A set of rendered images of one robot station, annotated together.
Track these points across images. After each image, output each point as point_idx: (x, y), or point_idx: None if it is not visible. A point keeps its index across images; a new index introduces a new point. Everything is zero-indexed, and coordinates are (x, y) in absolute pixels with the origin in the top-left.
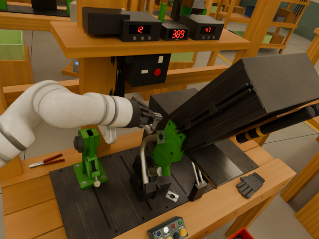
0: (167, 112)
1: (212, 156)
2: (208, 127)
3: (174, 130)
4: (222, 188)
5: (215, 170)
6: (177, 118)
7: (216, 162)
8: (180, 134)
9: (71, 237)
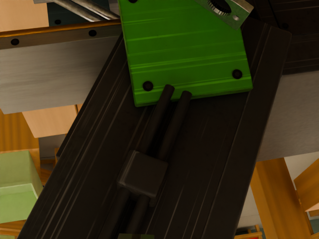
0: (300, 76)
1: (85, 79)
2: (65, 234)
3: (194, 79)
4: (43, 14)
5: (28, 68)
6: (224, 119)
7: (58, 79)
8: (156, 90)
9: None
